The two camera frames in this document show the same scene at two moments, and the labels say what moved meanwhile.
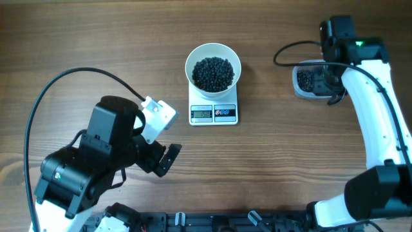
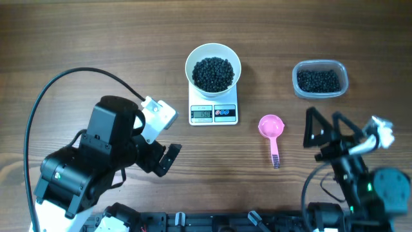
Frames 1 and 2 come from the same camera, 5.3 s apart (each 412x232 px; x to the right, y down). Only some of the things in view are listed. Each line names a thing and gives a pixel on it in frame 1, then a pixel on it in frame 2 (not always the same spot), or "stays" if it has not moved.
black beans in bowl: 213,74 stays
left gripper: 151,160 stays
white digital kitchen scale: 203,111 stays
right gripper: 320,88 to 340,146
